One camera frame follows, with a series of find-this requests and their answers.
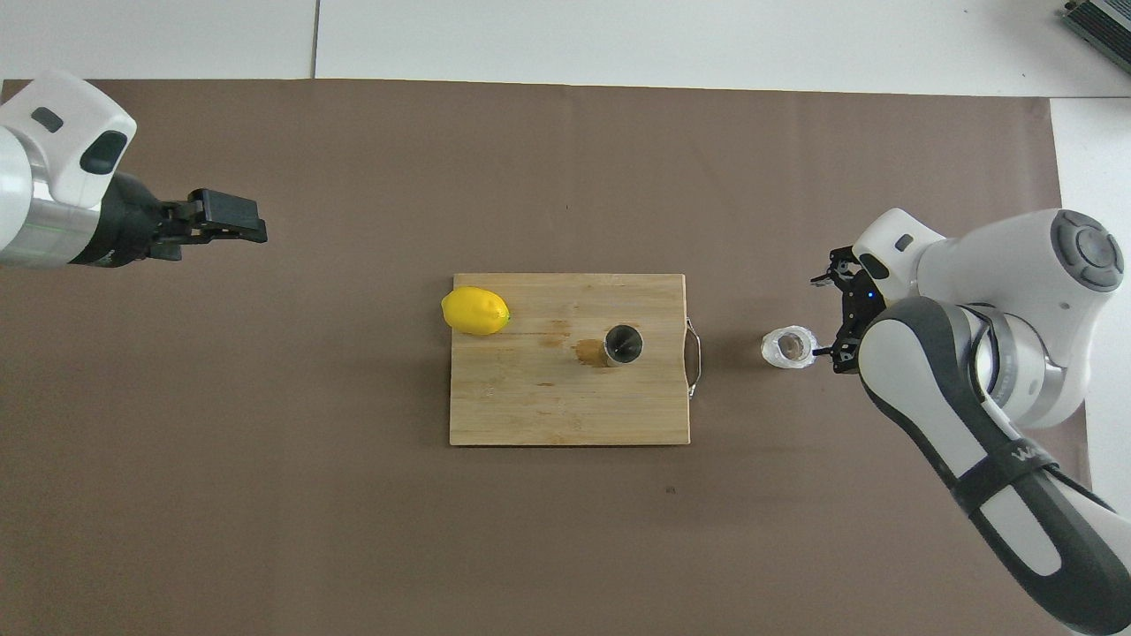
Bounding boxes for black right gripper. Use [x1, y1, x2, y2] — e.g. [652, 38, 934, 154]
[810, 247, 887, 376]

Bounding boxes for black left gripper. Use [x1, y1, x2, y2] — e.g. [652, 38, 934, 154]
[69, 171, 269, 267]

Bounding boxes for small clear glass cup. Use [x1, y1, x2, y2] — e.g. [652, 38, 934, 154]
[761, 326, 816, 369]

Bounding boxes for steel double jigger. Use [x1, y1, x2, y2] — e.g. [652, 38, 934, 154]
[603, 324, 644, 368]

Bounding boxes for yellow lemon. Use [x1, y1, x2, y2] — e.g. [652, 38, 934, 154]
[441, 286, 512, 337]

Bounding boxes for wooden cutting board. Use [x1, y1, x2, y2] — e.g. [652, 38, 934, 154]
[449, 272, 703, 447]

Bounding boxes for brown table mat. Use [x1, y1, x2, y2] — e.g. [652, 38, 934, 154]
[0, 78, 1105, 636]

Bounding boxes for grey metal device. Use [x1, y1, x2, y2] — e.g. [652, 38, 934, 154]
[1060, 0, 1131, 50]

